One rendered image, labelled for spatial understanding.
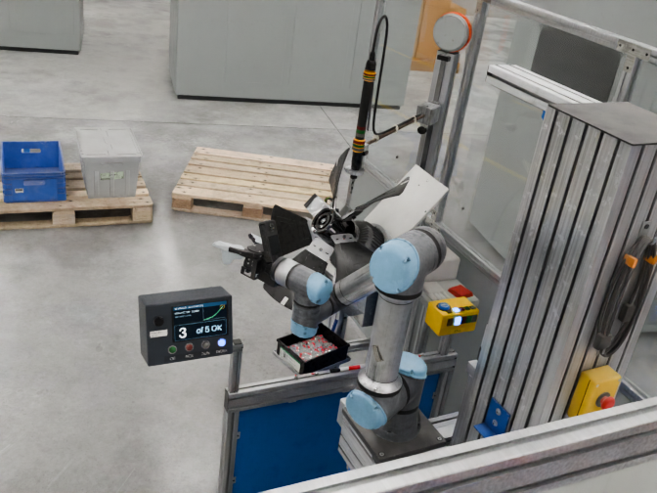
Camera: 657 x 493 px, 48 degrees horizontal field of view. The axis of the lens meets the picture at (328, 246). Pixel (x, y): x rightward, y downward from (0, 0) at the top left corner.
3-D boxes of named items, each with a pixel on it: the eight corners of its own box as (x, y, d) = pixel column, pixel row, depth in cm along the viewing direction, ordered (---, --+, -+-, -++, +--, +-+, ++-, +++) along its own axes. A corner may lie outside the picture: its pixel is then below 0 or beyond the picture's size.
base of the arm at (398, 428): (429, 435, 209) (436, 408, 205) (384, 447, 203) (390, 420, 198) (402, 402, 221) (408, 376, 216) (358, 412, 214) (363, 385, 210)
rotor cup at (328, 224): (323, 242, 297) (302, 225, 289) (347, 215, 295) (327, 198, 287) (337, 259, 285) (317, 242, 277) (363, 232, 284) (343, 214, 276)
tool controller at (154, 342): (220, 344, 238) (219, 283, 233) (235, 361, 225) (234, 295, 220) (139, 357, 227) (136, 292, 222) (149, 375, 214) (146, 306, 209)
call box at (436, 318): (459, 319, 280) (464, 295, 275) (473, 334, 272) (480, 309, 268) (422, 325, 274) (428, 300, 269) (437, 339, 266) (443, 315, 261)
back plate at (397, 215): (294, 268, 327) (292, 267, 326) (401, 154, 321) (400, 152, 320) (345, 336, 285) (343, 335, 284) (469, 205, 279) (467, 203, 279)
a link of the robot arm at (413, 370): (428, 397, 209) (438, 358, 203) (403, 420, 199) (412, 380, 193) (393, 378, 215) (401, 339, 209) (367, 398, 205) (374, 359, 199)
